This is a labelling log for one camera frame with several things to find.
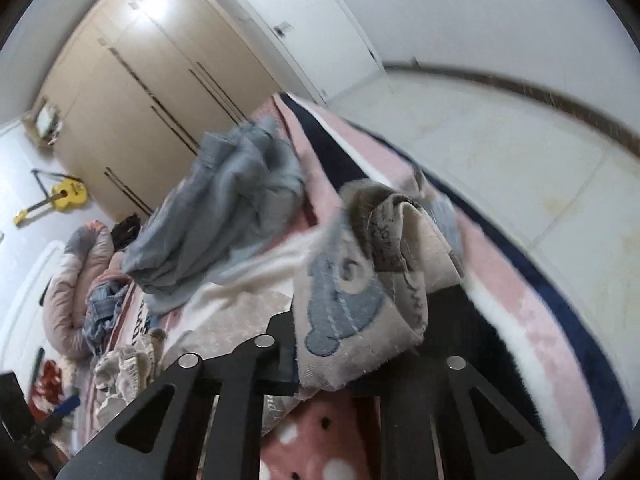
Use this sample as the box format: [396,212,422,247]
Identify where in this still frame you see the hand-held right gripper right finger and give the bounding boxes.
[350,285,581,480]

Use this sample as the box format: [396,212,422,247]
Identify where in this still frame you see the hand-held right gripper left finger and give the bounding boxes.
[55,310,301,480]

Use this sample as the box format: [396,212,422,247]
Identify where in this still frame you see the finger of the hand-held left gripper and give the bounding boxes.
[50,395,82,426]

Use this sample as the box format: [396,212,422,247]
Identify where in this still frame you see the beige bear print pants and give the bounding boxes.
[92,167,466,428]

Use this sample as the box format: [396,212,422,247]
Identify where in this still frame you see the grey blue pants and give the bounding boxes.
[122,119,307,313]

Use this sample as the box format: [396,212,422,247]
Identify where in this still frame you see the red plush pillow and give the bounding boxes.
[30,360,63,411]

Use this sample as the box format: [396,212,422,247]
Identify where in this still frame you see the bed with striped blanket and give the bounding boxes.
[65,91,636,480]

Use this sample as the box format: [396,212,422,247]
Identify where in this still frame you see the blue plaid garment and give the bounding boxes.
[82,280,133,356]

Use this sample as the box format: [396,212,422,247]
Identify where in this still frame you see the rolled pink grey quilt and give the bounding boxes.
[42,220,126,361]

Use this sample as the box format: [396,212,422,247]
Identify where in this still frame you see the pink crumpled garment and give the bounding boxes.
[102,252,132,286]

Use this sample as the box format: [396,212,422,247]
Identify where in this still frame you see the yellow guitar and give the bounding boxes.
[12,176,87,228]

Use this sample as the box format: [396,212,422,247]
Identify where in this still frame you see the dark baseboard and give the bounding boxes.
[382,60,640,146]

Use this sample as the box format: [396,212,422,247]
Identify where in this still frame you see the wooden wardrobe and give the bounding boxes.
[20,0,281,223]

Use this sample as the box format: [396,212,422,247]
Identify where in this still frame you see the white door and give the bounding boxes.
[215,0,386,103]

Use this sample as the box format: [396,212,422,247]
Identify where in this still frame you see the black guitar strap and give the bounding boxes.
[31,167,76,196]

